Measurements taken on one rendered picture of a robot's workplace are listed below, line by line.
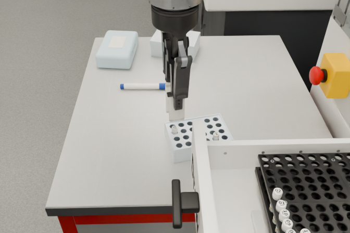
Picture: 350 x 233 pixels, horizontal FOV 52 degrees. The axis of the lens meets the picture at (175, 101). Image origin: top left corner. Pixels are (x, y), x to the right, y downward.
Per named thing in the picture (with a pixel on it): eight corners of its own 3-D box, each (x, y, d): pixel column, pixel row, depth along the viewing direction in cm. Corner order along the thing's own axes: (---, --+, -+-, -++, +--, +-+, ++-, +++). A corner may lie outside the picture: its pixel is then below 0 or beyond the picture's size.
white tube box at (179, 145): (173, 163, 72) (173, 150, 70) (164, 134, 79) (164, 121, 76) (232, 152, 75) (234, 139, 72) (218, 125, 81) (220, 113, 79)
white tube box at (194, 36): (150, 56, 104) (149, 40, 101) (159, 41, 110) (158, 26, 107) (193, 62, 101) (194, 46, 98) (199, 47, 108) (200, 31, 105)
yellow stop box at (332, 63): (323, 99, 76) (332, 70, 71) (312, 79, 81) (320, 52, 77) (347, 99, 76) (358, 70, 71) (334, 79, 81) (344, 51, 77)
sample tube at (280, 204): (280, 228, 49) (287, 208, 47) (271, 226, 50) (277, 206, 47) (279, 220, 50) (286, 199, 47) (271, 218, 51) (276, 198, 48)
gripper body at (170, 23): (146, -8, 59) (149, 42, 65) (157, 15, 53) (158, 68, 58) (190, -12, 60) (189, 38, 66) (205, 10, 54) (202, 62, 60)
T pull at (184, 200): (172, 231, 45) (172, 224, 45) (171, 183, 51) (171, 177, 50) (201, 230, 46) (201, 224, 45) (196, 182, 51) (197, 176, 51)
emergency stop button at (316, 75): (311, 89, 76) (316, 73, 73) (305, 78, 79) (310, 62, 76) (326, 88, 76) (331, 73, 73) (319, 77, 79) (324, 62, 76)
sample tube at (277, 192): (277, 215, 51) (283, 195, 48) (268, 214, 51) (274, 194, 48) (276, 207, 52) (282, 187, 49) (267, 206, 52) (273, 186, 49)
